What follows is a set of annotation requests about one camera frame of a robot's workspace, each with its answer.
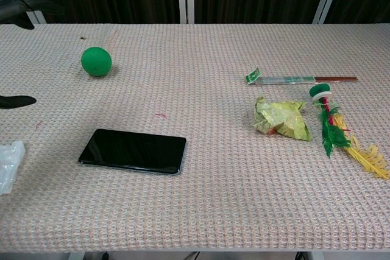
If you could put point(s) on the green ball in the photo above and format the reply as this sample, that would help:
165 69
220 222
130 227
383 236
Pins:
96 61

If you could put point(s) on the crumpled yellow-green wrapper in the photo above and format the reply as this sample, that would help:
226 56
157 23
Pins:
281 118

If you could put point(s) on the clear plastic bag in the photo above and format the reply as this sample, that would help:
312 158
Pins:
9 165

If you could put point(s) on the black smartphone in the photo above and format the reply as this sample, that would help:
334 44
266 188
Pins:
133 152

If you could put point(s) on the green yellow feather shuttlecock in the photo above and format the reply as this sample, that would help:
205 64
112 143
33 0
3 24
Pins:
332 126

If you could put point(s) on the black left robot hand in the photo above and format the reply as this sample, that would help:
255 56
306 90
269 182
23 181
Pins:
18 5

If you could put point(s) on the red thread scrap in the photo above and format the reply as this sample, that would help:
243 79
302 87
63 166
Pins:
160 115
38 124

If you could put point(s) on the chopsticks in clear wrapper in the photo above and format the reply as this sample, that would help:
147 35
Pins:
292 79

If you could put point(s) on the woven pink white tablecloth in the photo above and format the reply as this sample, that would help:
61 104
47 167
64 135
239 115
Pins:
213 196

